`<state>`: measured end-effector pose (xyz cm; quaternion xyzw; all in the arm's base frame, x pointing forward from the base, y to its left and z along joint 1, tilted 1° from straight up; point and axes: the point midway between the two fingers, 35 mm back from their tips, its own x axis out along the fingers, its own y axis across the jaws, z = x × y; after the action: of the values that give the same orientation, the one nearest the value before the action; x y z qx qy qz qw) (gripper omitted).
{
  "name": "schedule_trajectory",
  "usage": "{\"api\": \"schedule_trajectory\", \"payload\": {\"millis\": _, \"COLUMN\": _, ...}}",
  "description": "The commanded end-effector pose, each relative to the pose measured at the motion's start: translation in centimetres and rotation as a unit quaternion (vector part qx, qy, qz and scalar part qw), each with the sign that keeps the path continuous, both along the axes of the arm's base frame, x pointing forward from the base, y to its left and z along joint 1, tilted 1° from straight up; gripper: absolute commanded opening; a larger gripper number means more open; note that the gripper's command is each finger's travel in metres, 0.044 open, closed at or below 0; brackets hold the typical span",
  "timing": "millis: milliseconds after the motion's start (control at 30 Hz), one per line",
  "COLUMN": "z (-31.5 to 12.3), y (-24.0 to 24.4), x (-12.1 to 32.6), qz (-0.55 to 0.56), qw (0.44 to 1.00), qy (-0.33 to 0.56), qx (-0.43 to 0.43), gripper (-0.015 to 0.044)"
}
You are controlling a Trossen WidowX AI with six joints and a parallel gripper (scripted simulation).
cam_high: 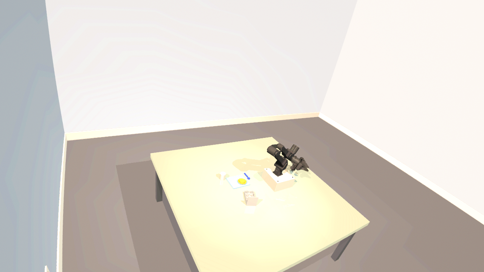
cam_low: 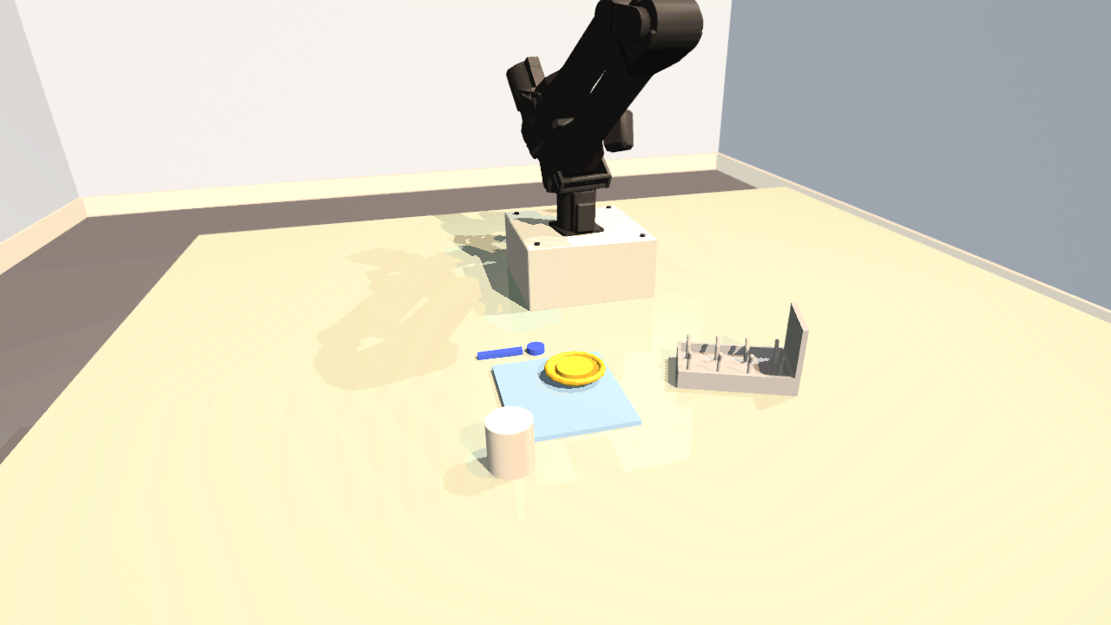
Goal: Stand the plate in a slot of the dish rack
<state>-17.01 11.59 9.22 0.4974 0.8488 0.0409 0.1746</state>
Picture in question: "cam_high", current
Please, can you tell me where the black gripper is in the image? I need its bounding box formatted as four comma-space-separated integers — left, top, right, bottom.
291, 156, 309, 172

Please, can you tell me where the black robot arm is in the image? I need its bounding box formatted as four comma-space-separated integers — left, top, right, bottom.
267, 143, 299, 176

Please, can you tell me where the beige dish rack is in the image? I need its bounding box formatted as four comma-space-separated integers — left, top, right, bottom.
244, 190, 259, 206

